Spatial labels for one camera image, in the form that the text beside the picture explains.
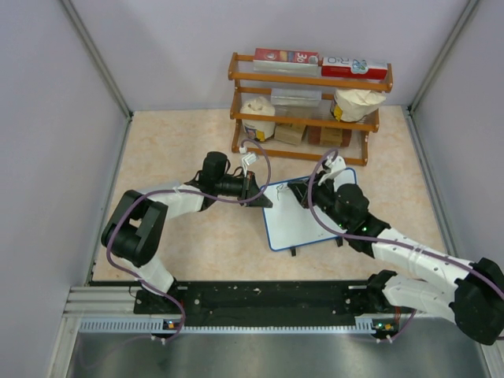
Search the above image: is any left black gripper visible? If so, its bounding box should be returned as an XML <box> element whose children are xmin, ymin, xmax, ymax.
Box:
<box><xmin>215</xmin><ymin>171</ymin><xmax>272</xmax><ymax>208</ymax></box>

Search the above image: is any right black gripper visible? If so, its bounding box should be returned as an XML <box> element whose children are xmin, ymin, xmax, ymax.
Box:
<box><xmin>289</xmin><ymin>169</ymin><xmax>350</xmax><ymax>230</ymax></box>

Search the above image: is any blue framed whiteboard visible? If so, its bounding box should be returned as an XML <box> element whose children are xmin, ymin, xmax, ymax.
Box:
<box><xmin>262</xmin><ymin>180</ymin><xmax>338</xmax><ymax>252</ymax></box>

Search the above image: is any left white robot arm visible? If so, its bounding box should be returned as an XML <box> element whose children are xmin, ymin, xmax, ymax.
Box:
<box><xmin>101</xmin><ymin>151</ymin><xmax>272</xmax><ymax>313</ymax></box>

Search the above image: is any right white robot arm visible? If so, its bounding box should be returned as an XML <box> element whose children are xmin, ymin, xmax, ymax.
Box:
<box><xmin>287</xmin><ymin>180</ymin><xmax>503</xmax><ymax>345</ymax></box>

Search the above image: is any brown cardboard box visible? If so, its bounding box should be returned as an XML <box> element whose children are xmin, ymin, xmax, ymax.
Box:
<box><xmin>274</xmin><ymin>124</ymin><xmax>306</xmax><ymax>146</ymax></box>

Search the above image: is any white bag left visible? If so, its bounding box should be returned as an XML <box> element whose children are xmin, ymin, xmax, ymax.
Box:
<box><xmin>240</xmin><ymin>96</ymin><xmax>276</xmax><ymax>143</ymax></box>

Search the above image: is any white bag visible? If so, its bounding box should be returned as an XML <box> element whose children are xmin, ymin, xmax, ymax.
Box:
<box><xmin>330</xmin><ymin>89</ymin><xmax>387</xmax><ymax>123</ymax></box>
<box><xmin>240</xmin><ymin>96</ymin><xmax>276</xmax><ymax>143</ymax></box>

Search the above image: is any wooden three tier rack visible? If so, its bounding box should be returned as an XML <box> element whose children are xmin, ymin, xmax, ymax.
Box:
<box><xmin>228</xmin><ymin>52</ymin><xmax>394</xmax><ymax>166</ymax></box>

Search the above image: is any clear plastic box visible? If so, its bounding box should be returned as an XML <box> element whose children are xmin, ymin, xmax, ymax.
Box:
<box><xmin>270</xmin><ymin>88</ymin><xmax>322</xmax><ymax>108</ymax></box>

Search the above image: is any white bag right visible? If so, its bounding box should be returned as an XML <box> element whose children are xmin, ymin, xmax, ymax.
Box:
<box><xmin>330</xmin><ymin>89</ymin><xmax>387</xmax><ymax>123</ymax></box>

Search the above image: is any red white box right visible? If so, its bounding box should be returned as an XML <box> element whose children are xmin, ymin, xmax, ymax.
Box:
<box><xmin>321</xmin><ymin>57</ymin><xmax>388</xmax><ymax>80</ymax></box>

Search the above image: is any red foil box left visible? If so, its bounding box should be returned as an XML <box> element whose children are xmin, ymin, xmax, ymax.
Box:
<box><xmin>253</xmin><ymin>48</ymin><xmax>319</xmax><ymax>65</ymax></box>

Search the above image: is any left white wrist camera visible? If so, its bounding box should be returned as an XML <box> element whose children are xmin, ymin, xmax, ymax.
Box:
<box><xmin>239</xmin><ymin>146</ymin><xmax>258</xmax><ymax>175</ymax></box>

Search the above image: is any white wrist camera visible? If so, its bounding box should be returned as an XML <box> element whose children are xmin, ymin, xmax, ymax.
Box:
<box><xmin>239</xmin><ymin>146</ymin><xmax>258</xmax><ymax>175</ymax></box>
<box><xmin>317</xmin><ymin>156</ymin><xmax>347</xmax><ymax>186</ymax></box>

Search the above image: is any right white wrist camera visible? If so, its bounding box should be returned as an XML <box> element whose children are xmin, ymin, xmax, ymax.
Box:
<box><xmin>317</xmin><ymin>156</ymin><xmax>347</xmax><ymax>186</ymax></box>

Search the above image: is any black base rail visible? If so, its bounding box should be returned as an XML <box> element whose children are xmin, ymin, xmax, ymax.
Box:
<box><xmin>133</xmin><ymin>279</ymin><xmax>424</xmax><ymax>328</ymax></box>

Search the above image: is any grey cable duct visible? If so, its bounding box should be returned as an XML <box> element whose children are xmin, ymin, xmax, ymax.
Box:
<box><xmin>78</xmin><ymin>313</ymin><xmax>398</xmax><ymax>335</ymax></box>

